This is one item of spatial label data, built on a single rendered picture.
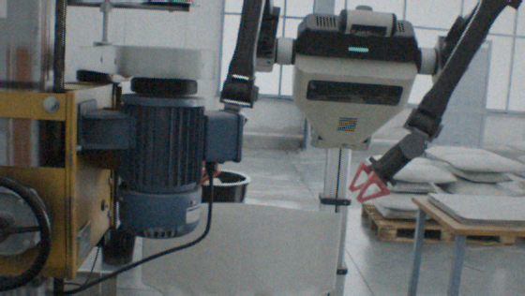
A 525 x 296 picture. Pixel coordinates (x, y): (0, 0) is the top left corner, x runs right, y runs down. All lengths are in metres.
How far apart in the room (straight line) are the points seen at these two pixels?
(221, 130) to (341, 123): 0.90
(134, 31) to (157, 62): 8.56
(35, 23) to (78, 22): 8.76
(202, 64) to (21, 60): 0.29
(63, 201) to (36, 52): 0.24
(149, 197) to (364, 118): 1.04
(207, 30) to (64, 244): 8.49
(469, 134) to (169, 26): 5.42
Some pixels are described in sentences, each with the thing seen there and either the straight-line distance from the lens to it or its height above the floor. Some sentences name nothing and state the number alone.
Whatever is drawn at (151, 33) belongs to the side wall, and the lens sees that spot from 9.43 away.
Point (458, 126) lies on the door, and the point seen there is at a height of 0.57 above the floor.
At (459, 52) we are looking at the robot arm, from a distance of 1.37.
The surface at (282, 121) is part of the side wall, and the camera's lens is 9.42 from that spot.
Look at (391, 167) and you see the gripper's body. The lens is 1.39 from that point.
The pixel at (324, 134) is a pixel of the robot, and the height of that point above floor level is 1.18.
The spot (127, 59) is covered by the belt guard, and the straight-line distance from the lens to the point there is 0.95.
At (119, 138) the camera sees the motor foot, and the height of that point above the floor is 1.26.
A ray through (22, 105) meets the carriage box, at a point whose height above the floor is 1.31.
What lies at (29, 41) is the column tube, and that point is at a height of 1.41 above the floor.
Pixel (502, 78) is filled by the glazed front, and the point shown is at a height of 1.46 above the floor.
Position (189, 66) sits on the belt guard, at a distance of 0.93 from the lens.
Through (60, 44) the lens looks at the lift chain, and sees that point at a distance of 0.97.
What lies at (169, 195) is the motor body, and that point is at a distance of 0.97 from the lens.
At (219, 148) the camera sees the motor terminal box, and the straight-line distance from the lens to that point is 1.01.
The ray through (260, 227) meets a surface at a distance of 1.33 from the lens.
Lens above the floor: 1.40
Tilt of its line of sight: 9 degrees down
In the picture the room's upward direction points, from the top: 4 degrees clockwise
